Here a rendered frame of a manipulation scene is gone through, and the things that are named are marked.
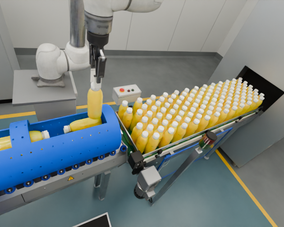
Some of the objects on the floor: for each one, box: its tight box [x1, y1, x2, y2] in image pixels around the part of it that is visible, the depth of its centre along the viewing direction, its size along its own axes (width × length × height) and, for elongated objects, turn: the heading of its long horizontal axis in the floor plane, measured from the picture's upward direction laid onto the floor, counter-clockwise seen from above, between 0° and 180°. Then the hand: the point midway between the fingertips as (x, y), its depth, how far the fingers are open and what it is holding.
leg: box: [99, 170, 111, 200], centre depth 152 cm, size 6×6×63 cm
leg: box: [94, 173, 101, 188], centre depth 160 cm, size 6×6×63 cm
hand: (95, 79), depth 72 cm, fingers closed on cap, 4 cm apart
